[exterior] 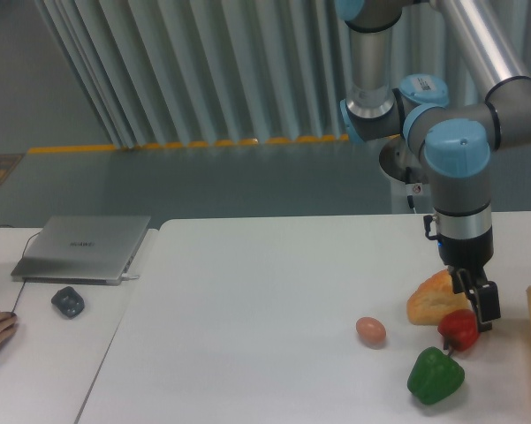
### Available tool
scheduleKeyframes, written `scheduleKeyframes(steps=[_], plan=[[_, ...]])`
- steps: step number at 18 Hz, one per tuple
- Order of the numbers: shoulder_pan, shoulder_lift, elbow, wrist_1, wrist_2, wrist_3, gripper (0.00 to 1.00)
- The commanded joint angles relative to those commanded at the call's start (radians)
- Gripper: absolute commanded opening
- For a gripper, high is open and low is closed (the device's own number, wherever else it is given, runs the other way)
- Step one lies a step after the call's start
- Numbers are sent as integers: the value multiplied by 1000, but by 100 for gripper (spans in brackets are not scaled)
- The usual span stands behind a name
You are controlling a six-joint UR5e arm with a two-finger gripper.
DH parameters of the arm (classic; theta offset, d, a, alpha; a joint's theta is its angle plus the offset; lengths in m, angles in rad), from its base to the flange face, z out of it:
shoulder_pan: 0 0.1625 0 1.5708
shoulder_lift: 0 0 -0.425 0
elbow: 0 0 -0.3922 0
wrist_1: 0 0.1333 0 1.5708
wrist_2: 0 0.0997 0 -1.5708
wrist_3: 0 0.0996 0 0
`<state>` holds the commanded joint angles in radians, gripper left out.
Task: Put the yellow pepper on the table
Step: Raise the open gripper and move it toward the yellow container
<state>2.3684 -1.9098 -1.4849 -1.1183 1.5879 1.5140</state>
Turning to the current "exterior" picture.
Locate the small dark grey tray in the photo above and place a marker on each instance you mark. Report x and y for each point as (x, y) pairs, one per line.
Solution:
(68, 302)

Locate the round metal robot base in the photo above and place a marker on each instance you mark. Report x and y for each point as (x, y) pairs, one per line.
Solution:
(397, 161)

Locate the silver laptop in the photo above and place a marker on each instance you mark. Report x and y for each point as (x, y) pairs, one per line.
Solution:
(82, 250)

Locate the green bell pepper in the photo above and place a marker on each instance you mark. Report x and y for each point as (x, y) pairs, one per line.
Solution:
(434, 376)

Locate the white usb plug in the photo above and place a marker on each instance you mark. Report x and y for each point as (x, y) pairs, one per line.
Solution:
(127, 277)

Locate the brown egg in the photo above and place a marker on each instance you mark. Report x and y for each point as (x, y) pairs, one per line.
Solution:
(371, 331)

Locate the golden bread piece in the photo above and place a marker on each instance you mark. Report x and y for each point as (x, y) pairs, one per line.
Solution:
(433, 300)

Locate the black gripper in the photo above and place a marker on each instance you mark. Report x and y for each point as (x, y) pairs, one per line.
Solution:
(465, 245)

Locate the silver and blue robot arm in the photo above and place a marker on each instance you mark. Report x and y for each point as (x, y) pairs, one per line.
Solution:
(453, 146)

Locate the red bell pepper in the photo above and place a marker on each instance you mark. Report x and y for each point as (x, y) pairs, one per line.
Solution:
(459, 331)

